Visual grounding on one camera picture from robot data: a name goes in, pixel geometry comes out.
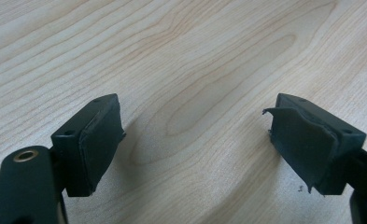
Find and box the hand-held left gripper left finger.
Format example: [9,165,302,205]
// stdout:
[50,92,127,198]

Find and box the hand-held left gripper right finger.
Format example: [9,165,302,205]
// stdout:
[261,92,367,197]

